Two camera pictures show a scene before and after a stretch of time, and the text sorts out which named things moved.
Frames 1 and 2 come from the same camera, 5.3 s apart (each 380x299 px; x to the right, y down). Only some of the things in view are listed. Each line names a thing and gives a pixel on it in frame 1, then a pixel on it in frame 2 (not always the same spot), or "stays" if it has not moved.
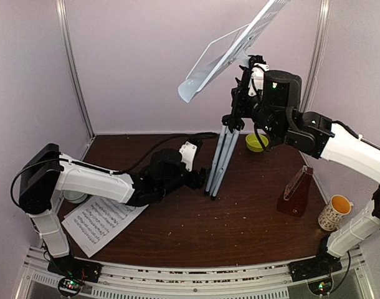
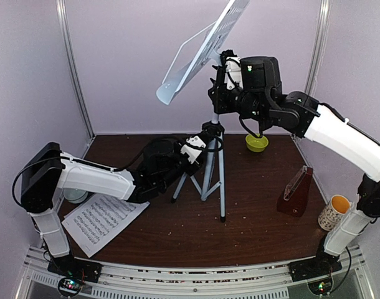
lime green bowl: (253, 144) stays
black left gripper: (199, 180) -> (198, 164)
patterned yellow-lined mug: (332, 215) stays
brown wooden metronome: (293, 200) stays
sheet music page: (96, 220) stays
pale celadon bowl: (75, 197) stays
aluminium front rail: (354, 280) stays
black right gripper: (238, 93) -> (218, 101)
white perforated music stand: (218, 60) -> (201, 55)
